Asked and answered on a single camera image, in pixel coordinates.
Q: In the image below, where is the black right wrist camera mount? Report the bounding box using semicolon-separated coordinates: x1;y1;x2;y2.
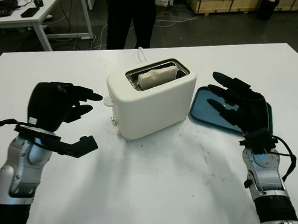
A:
238;126;280;156

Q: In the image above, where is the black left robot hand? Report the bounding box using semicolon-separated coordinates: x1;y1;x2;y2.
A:
24;79;106;133

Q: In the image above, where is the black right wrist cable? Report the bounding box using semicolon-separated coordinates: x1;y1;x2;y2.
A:
272;133;298;184

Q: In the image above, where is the white toaster lever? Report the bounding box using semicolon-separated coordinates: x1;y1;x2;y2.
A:
102;96;115;108

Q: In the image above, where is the white two-slot toaster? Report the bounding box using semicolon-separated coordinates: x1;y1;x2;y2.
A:
105;56;201;141

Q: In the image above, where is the black smartphone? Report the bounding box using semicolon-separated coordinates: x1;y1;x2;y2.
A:
19;7;41;19

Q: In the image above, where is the person in white jacket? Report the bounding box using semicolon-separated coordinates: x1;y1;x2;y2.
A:
100;0;173;51

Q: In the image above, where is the black trash bin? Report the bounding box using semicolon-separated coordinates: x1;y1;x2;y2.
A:
255;0;281;22

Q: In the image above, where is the white bread slice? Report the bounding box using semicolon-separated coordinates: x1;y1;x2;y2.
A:
137;67;177;91

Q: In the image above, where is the white floor cable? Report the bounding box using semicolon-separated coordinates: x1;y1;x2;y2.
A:
88;10;202;51

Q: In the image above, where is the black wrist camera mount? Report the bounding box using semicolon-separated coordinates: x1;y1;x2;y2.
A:
14;120;100;162
238;126;280;156

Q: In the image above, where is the white toaster power cord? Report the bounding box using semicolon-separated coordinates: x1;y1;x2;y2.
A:
137;47;147;64

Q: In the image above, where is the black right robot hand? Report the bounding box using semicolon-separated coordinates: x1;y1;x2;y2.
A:
205;69;271;139

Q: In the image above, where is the blue plastic tray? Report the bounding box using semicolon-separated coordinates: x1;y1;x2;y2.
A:
187;82;275;140

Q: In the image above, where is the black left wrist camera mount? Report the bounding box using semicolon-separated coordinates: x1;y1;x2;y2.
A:
14;120;100;162

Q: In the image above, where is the white desk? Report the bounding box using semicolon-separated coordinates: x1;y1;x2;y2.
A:
0;0;95;54

